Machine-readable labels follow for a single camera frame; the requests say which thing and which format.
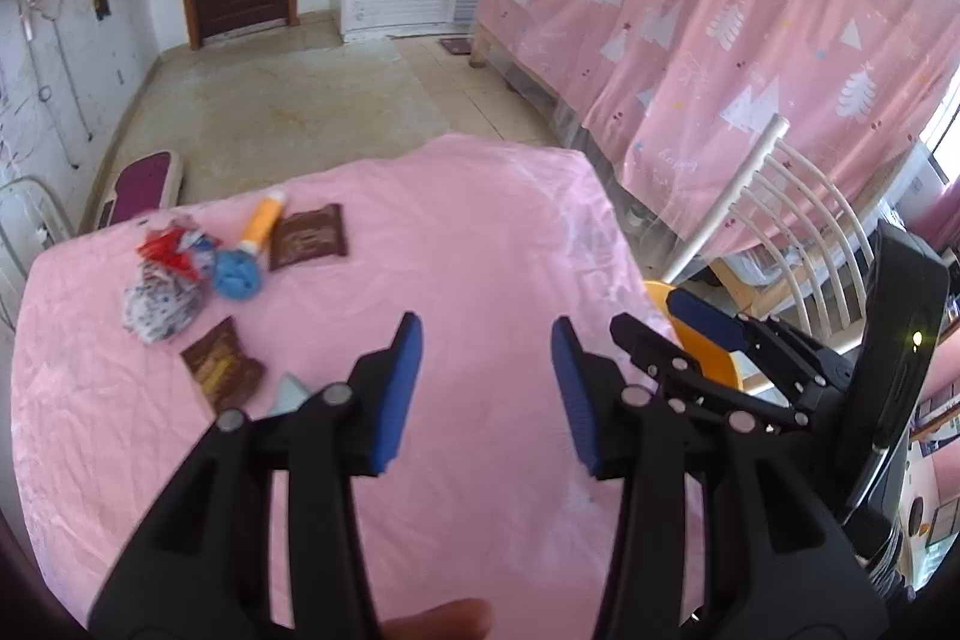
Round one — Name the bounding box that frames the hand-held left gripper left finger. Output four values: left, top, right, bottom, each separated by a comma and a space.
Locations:
88, 311, 425, 640

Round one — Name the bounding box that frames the white slatted chair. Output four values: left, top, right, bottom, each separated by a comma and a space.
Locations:
664, 115, 886, 341

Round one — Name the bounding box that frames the television cable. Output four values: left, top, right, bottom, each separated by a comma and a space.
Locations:
22, 0, 95, 169

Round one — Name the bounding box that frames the pink tablecloth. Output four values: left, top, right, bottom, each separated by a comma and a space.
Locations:
13, 134, 710, 640

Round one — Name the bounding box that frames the yellow chair seat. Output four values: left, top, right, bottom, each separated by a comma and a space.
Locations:
643, 280, 751, 390

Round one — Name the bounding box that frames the person's left hand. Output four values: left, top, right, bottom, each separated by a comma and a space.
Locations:
379, 599, 494, 640

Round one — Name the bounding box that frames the blue ball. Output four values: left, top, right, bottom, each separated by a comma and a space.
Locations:
214, 250, 265, 300

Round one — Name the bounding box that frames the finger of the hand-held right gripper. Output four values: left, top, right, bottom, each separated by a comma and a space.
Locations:
611, 312, 816, 431
666, 287, 854, 387

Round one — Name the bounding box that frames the red wrapper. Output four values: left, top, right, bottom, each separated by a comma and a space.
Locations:
137, 220, 222, 274

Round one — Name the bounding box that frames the white patterned wrapper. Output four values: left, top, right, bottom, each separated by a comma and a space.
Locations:
124, 261, 207, 345

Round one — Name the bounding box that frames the window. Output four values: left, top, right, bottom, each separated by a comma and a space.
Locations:
919, 77, 960, 176

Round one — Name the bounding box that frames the pink tree-print curtain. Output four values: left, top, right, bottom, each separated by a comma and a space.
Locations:
476, 0, 960, 259

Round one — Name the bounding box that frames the brown snack packet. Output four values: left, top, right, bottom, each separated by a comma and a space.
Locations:
268, 203, 350, 272
180, 316, 267, 416

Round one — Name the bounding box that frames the purple step stool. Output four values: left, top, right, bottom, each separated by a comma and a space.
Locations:
96, 151, 185, 230

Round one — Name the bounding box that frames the orange bottle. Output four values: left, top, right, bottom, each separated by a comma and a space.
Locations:
238, 194, 287, 259

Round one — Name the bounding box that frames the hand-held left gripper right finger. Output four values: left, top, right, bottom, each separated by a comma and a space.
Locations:
551, 315, 890, 640

